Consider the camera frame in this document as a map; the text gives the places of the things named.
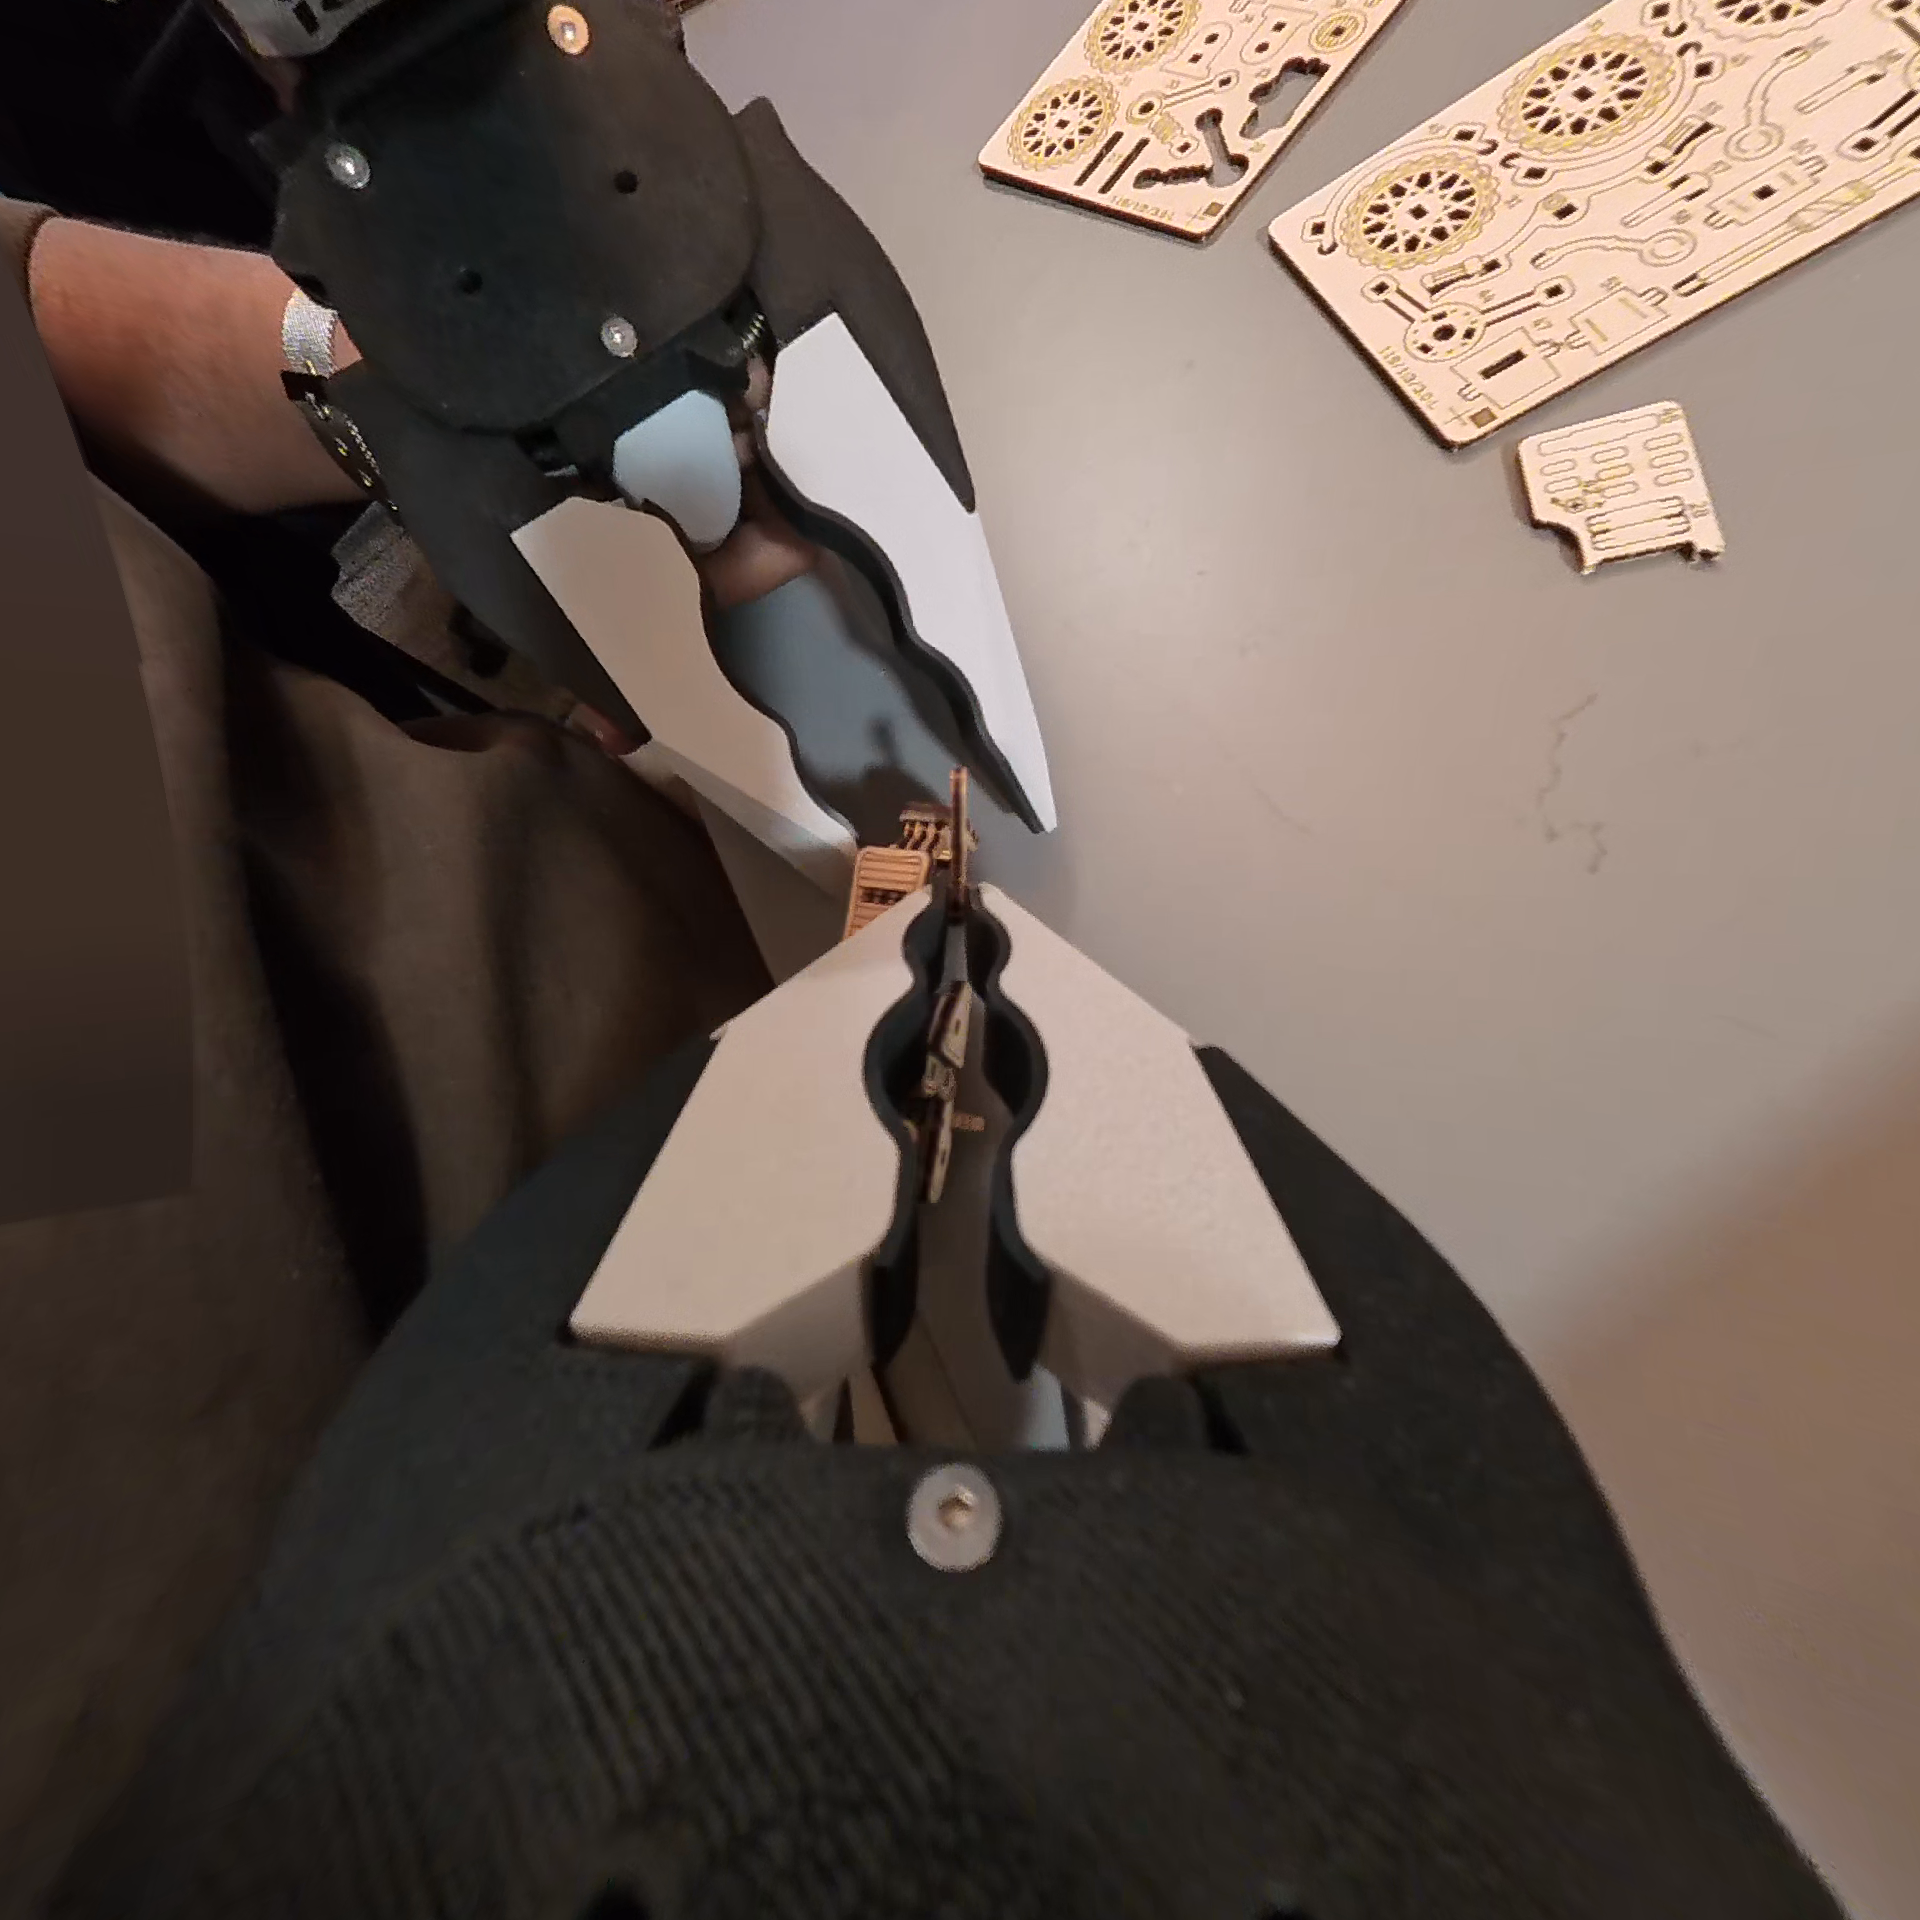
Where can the grey desk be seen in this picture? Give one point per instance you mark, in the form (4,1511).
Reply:
(1349,750)

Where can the wooden puzzle sheet rectangular window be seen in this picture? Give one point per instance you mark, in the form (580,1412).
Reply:
(1621,181)

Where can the small slotted wooden piece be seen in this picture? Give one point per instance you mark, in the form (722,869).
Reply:
(1621,487)

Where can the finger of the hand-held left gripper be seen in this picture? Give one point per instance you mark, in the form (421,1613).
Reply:
(628,599)
(900,494)

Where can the wooden puzzle sheet small wheels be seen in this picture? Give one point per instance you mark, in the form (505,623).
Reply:
(1171,107)

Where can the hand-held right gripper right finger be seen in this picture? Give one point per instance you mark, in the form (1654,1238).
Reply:
(1171,1202)

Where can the silver wristband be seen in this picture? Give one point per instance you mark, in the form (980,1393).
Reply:
(318,333)

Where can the person's left forearm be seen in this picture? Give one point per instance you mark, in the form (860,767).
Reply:
(164,346)

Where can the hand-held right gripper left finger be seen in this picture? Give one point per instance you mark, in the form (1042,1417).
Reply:
(734,1202)

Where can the partly built wooden model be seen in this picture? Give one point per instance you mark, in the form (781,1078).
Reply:
(891,879)

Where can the small angled wooden link piece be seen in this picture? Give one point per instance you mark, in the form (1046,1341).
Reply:
(955,841)

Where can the person's left hand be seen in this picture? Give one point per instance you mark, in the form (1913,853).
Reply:
(757,563)

